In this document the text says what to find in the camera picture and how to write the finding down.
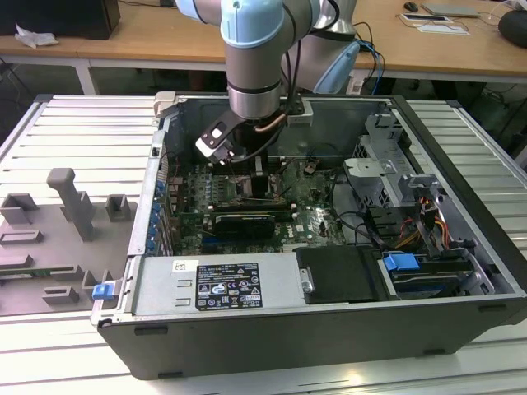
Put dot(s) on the crumpled white wrapper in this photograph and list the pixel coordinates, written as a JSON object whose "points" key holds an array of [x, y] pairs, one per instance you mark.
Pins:
{"points": [[35, 37]]}

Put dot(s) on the blue case latch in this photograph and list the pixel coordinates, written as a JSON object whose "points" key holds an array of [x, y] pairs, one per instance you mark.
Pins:
{"points": [[102, 291]]}

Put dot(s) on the black plastic shroud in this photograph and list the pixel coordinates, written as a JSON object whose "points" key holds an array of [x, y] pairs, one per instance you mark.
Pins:
{"points": [[337, 271]]}

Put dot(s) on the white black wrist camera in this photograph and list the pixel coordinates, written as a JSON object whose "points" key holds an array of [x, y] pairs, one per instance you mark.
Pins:
{"points": [[214, 138]]}

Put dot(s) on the grey parts rack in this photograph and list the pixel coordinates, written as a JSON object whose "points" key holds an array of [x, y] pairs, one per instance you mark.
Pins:
{"points": [[62, 255]]}

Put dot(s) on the silver power supply unit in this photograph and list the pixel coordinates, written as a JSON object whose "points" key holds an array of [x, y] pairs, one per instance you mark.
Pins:
{"points": [[164, 288]]}

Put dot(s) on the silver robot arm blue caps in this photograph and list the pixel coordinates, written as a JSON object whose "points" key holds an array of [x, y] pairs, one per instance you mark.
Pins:
{"points": [[253, 66]]}

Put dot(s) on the white flat device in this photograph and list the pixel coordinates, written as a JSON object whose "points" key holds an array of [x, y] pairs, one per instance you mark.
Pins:
{"points": [[424, 17]]}

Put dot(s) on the black computer mouse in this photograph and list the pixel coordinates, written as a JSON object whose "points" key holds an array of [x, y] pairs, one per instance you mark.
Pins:
{"points": [[411, 6]]}

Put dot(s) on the black graphics card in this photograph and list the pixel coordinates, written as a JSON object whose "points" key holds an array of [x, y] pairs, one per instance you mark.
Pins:
{"points": [[243, 226]]}

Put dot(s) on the green RAM stick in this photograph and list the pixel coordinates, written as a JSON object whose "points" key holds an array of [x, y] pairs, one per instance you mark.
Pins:
{"points": [[37, 271]]}

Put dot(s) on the CPU socket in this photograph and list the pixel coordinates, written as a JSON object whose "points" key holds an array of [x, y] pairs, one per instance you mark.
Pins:
{"points": [[243, 187]]}

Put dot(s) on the hard disk in blue carrier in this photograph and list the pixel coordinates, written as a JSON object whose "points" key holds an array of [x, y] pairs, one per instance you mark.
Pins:
{"points": [[398, 263]]}

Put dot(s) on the white paper sheet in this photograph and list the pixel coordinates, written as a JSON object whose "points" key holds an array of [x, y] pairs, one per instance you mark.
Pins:
{"points": [[442, 29]]}

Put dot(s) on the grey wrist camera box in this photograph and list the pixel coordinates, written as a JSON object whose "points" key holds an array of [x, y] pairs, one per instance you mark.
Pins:
{"points": [[300, 117]]}

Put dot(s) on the dark grey PC case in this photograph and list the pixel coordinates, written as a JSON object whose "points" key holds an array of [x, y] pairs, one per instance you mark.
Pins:
{"points": [[288, 349]]}

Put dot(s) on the round black speaker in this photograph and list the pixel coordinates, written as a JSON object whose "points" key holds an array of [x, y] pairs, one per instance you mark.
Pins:
{"points": [[514, 26]]}

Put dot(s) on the green motherboard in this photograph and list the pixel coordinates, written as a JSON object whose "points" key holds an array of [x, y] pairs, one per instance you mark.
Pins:
{"points": [[313, 214]]}

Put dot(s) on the silver drive cage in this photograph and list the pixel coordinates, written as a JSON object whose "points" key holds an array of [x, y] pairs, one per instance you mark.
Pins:
{"points": [[370, 185]]}

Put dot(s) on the wooden desk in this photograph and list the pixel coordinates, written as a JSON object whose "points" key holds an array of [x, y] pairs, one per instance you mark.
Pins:
{"points": [[156, 45]]}

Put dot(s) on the grey laptop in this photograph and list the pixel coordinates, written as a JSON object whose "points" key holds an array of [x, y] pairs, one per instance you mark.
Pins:
{"points": [[449, 9]]}

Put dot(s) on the black box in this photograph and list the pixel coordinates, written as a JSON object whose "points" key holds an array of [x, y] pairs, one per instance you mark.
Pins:
{"points": [[62, 16]]}

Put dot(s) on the grey case latch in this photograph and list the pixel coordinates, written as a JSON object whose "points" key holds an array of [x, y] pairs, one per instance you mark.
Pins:
{"points": [[164, 105]]}

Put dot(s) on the silver coin battery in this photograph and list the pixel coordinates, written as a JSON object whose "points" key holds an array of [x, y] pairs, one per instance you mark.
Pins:
{"points": [[311, 166]]}

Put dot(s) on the black expansion slot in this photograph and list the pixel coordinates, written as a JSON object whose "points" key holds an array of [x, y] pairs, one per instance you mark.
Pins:
{"points": [[284, 215], [247, 207]]}

